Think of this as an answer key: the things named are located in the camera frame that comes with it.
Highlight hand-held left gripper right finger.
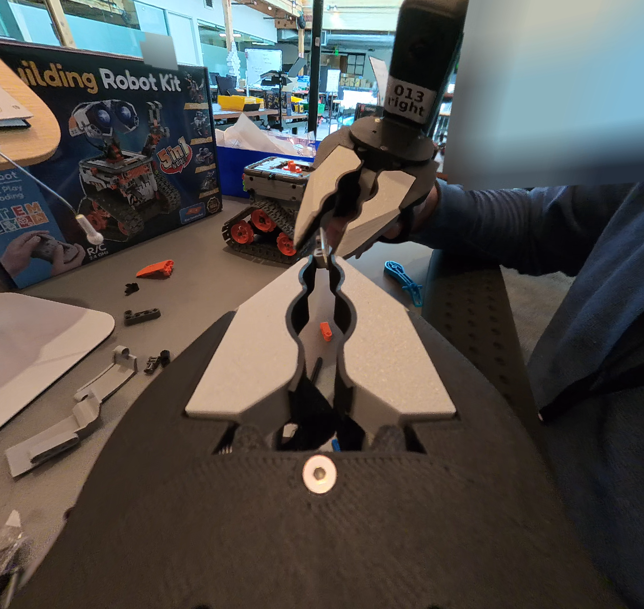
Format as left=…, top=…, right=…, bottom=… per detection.
left=329, top=256, right=457, bottom=451

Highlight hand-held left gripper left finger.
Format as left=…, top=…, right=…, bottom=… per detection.
left=185, top=257, right=323, bottom=449

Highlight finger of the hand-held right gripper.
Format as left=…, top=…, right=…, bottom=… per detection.
left=336, top=168, right=418, bottom=261
left=293, top=143, right=365, bottom=255

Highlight grey orange toy brick robot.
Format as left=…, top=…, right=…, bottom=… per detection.
left=221, top=156, right=323, bottom=267

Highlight person's right forearm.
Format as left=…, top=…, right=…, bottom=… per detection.
left=418, top=180, right=635, bottom=277

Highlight person's right hand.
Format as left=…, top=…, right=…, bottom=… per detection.
left=383, top=185, right=441, bottom=242

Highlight blue plastic toy wrench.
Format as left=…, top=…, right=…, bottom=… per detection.
left=383, top=260, right=424, bottom=308

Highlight black dotted mat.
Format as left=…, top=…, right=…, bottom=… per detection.
left=423, top=249, right=541, bottom=449

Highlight blue storage bin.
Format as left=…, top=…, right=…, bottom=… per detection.
left=216, top=143, right=315, bottom=198

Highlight white crumpled packing bags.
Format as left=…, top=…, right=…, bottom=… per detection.
left=215, top=113, right=318, bottom=159

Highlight orange toy brick piece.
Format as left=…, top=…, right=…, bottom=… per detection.
left=136, top=259, right=176, bottom=280

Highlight grey toy brick panel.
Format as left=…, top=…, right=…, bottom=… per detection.
left=5, top=392, right=102, bottom=479
left=74, top=346, right=138, bottom=402

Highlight white board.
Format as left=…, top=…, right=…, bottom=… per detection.
left=245, top=48, right=283, bottom=86

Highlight person's dark blue clothing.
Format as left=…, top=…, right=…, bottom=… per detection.
left=526, top=186, right=644, bottom=609

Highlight dark blue toy packaging box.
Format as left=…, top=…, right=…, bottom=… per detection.
left=0, top=40, right=223, bottom=290

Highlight pile of grey toy bricks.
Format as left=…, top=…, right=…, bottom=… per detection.
left=0, top=511, right=31, bottom=590

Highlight black metal post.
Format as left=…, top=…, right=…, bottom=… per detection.
left=308, top=0, right=327, bottom=134

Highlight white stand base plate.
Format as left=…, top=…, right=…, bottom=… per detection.
left=0, top=292, right=115, bottom=427

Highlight white cable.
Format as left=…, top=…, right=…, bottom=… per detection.
left=0, top=151, right=105, bottom=246

